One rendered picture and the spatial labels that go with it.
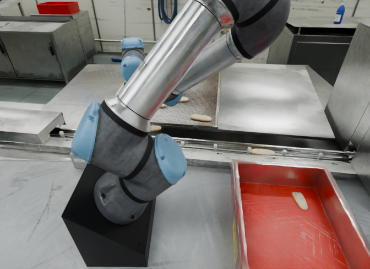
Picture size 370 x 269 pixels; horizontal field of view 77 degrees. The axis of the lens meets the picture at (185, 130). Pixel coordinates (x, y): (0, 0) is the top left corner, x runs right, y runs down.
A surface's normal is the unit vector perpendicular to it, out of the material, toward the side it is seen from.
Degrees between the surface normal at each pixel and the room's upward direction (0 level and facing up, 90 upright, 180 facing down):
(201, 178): 0
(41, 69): 90
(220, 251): 0
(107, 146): 77
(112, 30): 90
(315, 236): 0
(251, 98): 10
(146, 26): 90
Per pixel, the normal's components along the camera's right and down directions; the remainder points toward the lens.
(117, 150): 0.38, 0.42
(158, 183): 0.08, 0.61
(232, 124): -0.03, -0.70
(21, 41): -0.14, 0.58
